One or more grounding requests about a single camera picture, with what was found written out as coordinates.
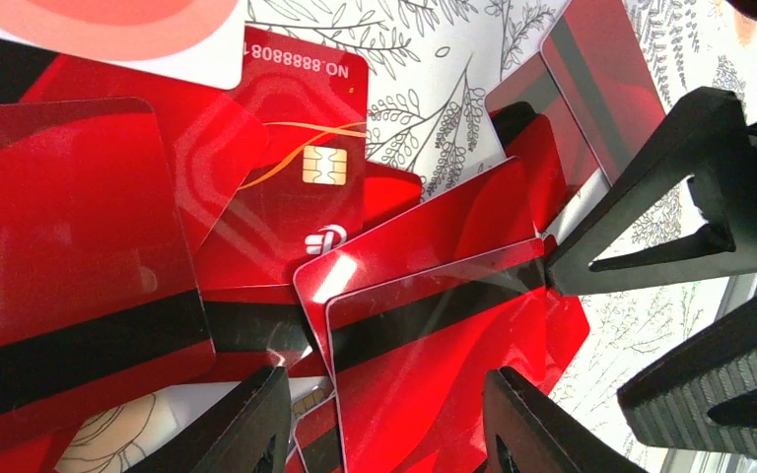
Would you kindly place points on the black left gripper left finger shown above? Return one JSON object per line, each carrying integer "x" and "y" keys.
{"x": 247, "y": 430}

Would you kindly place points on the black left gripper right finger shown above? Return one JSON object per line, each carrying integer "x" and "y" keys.
{"x": 525, "y": 431}

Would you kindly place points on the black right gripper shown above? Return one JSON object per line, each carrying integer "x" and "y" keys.
{"x": 684, "y": 210}

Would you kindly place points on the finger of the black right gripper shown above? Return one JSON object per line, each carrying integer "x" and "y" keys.
{"x": 702, "y": 395}

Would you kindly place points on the red card black stripe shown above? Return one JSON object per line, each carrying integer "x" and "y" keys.
{"x": 410, "y": 356}

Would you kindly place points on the red card far right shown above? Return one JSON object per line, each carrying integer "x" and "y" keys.
{"x": 588, "y": 91}

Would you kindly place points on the red card pile centre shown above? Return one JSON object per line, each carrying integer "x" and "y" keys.
{"x": 487, "y": 211}

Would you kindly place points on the red card large left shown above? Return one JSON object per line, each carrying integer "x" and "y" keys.
{"x": 98, "y": 299}

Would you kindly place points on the red chip card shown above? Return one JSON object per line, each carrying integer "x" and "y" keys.
{"x": 304, "y": 195}

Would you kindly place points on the white card red circle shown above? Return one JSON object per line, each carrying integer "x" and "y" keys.
{"x": 193, "y": 41}

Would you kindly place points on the floral patterned table cloth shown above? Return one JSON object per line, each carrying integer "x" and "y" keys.
{"x": 413, "y": 125}

